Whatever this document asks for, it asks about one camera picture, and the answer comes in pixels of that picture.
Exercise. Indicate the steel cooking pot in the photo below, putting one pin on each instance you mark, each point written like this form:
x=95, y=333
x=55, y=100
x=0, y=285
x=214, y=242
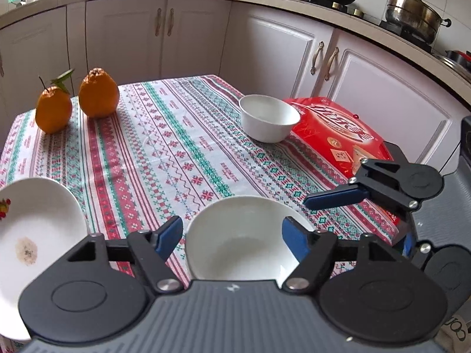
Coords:
x=412, y=16

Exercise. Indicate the white bowl with pink flowers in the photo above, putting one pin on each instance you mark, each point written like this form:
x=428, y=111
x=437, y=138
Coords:
x=235, y=242

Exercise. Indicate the orange with leafy stem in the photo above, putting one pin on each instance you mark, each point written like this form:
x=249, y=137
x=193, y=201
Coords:
x=53, y=112

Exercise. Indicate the white ceramic bowl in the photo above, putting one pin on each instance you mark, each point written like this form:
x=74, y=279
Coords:
x=268, y=117

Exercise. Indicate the white kitchen cabinets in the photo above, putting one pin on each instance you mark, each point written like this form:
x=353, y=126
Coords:
x=121, y=36

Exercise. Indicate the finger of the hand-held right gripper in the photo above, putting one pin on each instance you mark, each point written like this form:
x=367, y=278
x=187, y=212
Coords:
x=408, y=244
x=335, y=196

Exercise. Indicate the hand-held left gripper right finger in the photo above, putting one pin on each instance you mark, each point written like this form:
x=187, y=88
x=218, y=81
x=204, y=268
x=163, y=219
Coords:
x=296, y=237

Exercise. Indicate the dark cookware with red trim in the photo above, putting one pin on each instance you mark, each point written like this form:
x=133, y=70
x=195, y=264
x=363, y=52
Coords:
x=460, y=58

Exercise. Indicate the red green patterned tablecloth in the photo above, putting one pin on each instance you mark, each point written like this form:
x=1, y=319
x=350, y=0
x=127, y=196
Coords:
x=165, y=147

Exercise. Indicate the bumpy orange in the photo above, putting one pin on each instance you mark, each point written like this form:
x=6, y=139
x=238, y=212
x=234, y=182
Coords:
x=99, y=95

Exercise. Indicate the red gift box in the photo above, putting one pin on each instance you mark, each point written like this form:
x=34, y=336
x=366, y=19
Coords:
x=331, y=132

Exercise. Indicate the stained white fruit-print plate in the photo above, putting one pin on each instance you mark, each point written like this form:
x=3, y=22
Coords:
x=36, y=220

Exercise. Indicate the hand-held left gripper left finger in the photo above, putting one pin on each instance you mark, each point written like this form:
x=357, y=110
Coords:
x=167, y=237

